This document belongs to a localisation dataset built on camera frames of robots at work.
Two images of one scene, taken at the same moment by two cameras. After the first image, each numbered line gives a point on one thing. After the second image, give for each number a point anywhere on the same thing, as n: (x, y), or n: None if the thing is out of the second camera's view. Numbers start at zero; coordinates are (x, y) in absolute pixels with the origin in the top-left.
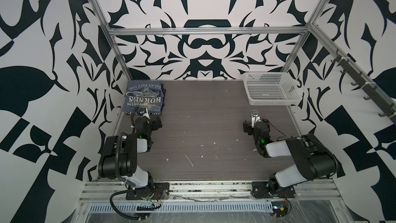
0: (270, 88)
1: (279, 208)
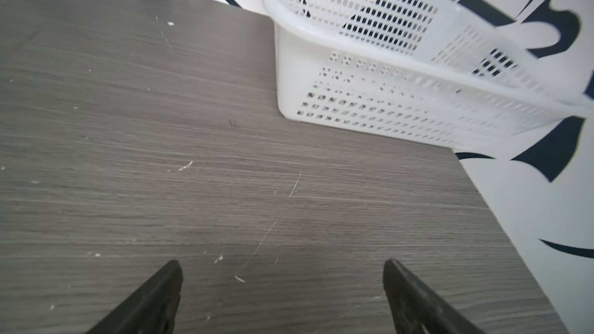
0: (367, 46)
1: None
